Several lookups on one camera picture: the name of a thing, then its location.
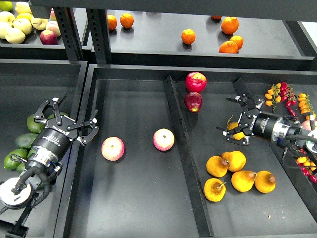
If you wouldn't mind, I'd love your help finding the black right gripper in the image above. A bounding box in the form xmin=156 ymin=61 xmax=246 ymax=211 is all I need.
xmin=216 ymin=93 xmax=284 ymax=146

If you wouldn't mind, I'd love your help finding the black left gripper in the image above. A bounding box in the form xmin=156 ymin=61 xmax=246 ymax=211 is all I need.
xmin=31 ymin=93 xmax=99 ymax=161

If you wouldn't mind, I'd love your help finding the yellow pear with stem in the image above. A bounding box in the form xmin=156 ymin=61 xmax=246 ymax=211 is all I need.
xmin=204 ymin=178 xmax=226 ymax=202

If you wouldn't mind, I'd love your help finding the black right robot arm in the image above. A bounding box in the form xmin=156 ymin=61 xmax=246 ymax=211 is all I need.
xmin=217 ymin=93 xmax=317 ymax=163

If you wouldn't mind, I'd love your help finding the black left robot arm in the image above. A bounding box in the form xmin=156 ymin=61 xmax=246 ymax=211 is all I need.
xmin=0 ymin=94 xmax=99 ymax=238

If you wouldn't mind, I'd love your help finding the yellow pear near divider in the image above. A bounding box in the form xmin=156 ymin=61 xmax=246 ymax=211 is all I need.
xmin=227 ymin=116 xmax=245 ymax=140

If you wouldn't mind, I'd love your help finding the yellow pear upper pile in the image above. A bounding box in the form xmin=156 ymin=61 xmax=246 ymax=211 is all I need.
xmin=220 ymin=151 xmax=247 ymax=172

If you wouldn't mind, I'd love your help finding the green avocado pile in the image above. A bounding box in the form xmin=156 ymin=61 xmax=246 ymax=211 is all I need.
xmin=3 ymin=114 xmax=63 ymax=183

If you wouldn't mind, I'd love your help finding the yellow pear far left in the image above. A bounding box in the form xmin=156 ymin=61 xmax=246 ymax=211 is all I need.
xmin=206 ymin=156 xmax=229 ymax=178

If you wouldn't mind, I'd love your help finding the yellow pear lower pile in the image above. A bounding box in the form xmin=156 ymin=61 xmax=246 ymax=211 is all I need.
xmin=231 ymin=171 xmax=257 ymax=192

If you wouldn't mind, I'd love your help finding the cherry tomato vine upper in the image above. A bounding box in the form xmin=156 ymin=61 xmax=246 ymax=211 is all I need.
xmin=264 ymin=82 xmax=297 ymax=113

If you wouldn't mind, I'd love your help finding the red chili pepper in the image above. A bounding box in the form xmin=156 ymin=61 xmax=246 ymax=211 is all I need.
xmin=286 ymin=101 xmax=297 ymax=117

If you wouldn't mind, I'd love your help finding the dark red apple lower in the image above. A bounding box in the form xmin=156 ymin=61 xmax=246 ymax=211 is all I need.
xmin=184 ymin=92 xmax=203 ymax=113

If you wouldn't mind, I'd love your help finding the pink apple left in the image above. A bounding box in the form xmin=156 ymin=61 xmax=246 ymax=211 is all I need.
xmin=101 ymin=136 xmax=125 ymax=161

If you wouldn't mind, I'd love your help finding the pink apple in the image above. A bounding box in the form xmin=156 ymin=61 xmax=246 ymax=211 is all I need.
xmin=101 ymin=136 xmax=125 ymax=161
xmin=153 ymin=128 xmax=174 ymax=151

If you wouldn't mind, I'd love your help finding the red apple upper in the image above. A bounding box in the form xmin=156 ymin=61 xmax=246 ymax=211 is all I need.
xmin=185 ymin=72 xmax=207 ymax=93

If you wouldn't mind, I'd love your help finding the yellow cherry tomato vine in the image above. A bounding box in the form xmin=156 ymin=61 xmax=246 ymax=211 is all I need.
xmin=297 ymin=93 xmax=316 ymax=120

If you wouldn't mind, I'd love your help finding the pink apple right edge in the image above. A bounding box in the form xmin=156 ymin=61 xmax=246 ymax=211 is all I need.
xmin=302 ymin=120 xmax=317 ymax=131

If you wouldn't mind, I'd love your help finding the orange on shelf front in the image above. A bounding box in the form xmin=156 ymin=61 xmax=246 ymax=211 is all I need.
xmin=218 ymin=41 xmax=239 ymax=54

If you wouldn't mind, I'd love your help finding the orange on shelf right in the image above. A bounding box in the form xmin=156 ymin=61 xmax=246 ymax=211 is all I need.
xmin=230 ymin=35 xmax=244 ymax=49

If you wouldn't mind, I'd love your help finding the pink apple centre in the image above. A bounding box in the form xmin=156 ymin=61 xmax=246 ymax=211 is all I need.
xmin=153 ymin=128 xmax=174 ymax=151

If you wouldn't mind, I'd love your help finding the cherry tomato cluster lower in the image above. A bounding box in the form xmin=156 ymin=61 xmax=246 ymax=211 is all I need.
xmin=296 ymin=148 xmax=317 ymax=184

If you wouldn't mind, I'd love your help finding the red apple on shelf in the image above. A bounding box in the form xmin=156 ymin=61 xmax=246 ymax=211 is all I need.
xmin=40 ymin=30 xmax=58 ymax=45

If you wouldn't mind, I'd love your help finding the large orange on shelf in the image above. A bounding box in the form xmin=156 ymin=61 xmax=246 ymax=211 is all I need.
xmin=221 ymin=16 xmax=239 ymax=35

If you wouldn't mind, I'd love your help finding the black centre tray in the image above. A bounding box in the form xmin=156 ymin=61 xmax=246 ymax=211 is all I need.
xmin=54 ymin=65 xmax=317 ymax=238

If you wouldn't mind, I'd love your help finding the orange on shelf centre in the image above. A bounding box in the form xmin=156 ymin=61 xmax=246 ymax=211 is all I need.
xmin=181 ymin=29 xmax=196 ymax=45

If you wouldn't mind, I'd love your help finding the pale yellow apple front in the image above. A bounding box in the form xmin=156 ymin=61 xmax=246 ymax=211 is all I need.
xmin=4 ymin=28 xmax=26 ymax=44

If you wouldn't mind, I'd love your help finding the black upper shelf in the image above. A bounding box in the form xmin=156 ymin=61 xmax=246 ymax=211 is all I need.
xmin=76 ymin=9 xmax=317 ymax=71

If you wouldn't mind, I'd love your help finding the orange on shelf left edge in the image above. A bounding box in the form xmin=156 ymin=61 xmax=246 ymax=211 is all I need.
xmin=107 ymin=14 xmax=117 ymax=31

